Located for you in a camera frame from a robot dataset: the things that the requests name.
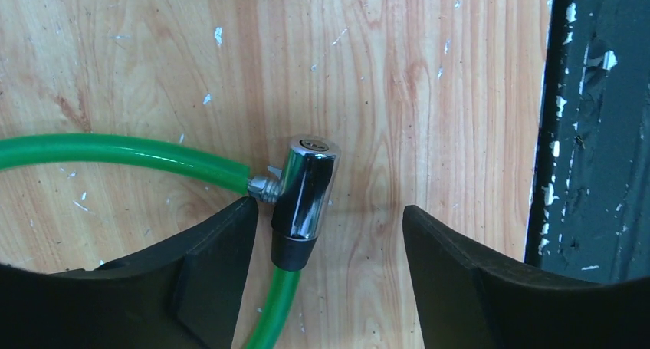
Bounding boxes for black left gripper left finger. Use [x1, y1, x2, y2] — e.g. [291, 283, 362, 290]
[1, 197, 258, 348]

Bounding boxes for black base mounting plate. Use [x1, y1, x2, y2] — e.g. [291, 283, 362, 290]
[524, 0, 649, 283]

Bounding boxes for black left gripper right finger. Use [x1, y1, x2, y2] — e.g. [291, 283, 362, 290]
[402, 205, 649, 348]

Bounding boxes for green cable lock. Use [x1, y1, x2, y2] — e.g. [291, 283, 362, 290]
[1, 133, 340, 348]

